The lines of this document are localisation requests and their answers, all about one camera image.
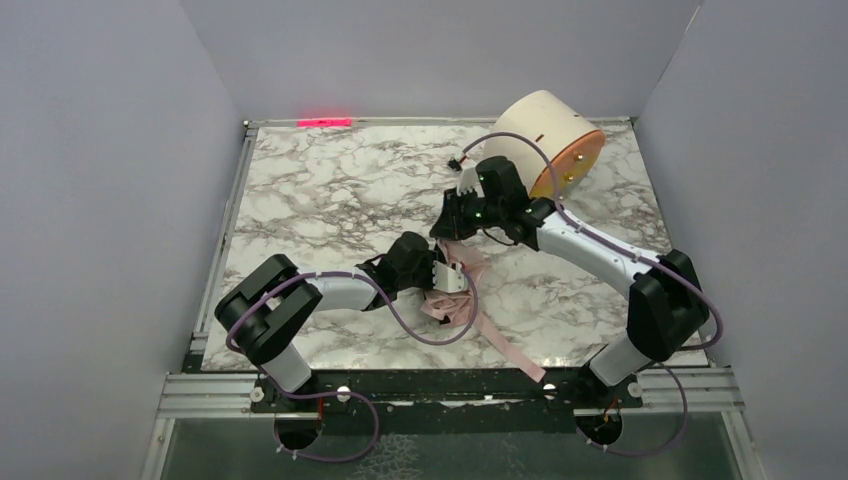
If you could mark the aluminium table frame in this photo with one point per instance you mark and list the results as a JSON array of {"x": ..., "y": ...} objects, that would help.
[{"x": 679, "y": 421}]

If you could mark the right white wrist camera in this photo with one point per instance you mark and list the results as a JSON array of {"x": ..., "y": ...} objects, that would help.
[{"x": 467, "y": 175}]

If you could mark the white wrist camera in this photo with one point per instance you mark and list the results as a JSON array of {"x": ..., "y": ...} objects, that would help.
[
  {"x": 449, "y": 278},
  {"x": 467, "y": 175}
]

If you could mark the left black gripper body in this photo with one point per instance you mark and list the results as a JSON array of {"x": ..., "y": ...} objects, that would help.
[{"x": 429, "y": 266}]

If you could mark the pink tape marker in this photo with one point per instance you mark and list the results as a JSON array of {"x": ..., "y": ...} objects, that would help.
[{"x": 324, "y": 123}]

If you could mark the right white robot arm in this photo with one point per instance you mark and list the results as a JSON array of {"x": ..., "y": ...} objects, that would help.
[{"x": 665, "y": 306}]

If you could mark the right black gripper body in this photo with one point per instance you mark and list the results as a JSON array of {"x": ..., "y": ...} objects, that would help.
[{"x": 451, "y": 218}]

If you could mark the pink folding umbrella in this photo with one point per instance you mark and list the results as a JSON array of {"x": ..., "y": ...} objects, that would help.
[{"x": 457, "y": 307}]

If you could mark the beige cylindrical umbrella stand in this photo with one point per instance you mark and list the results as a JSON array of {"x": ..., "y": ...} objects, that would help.
[{"x": 571, "y": 143}]

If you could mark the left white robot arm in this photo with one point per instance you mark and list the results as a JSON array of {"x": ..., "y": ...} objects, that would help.
[{"x": 265, "y": 311}]

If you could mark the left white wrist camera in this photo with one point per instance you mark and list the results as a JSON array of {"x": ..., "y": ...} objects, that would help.
[{"x": 449, "y": 278}]

